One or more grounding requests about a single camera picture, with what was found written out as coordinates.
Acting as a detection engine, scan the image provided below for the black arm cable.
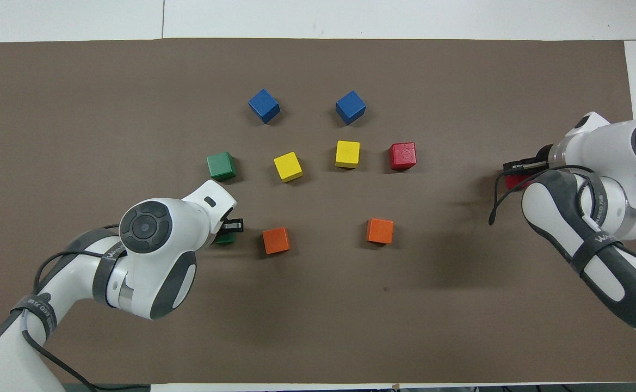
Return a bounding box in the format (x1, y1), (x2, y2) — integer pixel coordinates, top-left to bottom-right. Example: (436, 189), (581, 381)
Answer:
(488, 163), (601, 226)
(21, 223), (152, 391)

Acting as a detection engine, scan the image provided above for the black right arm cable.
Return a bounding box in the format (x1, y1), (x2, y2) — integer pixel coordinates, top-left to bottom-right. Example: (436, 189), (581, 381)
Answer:
(488, 163), (601, 226)

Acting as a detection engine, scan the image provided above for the brown table mat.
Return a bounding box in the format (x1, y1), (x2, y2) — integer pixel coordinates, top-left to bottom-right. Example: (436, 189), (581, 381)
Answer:
(0, 37), (636, 384)

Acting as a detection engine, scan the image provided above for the yellow wooden cube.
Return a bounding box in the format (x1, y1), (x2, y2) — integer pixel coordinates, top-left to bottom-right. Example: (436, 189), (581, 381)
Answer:
(273, 151), (304, 183)
(335, 140), (361, 169)

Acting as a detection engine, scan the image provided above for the orange wooden cube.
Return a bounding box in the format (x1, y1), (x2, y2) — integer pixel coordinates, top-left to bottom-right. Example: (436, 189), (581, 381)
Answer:
(366, 218), (394, 244)
(262, 226), (291, 255)

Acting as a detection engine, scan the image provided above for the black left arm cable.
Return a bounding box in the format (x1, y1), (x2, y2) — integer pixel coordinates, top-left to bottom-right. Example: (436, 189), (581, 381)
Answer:
(21, 223), (152, 391)

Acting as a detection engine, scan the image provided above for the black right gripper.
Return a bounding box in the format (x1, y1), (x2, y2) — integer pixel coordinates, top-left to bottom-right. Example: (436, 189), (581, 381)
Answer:
(504, 143), (557, 176)

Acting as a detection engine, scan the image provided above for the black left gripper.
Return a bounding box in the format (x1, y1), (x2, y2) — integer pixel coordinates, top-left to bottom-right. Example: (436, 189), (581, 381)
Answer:
(218, 215), (244, 236)

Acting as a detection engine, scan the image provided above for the blue wooden cube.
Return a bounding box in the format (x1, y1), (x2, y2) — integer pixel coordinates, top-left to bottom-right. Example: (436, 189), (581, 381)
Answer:
(248, 89), (281, 124)
(335, 90), (367, 125)

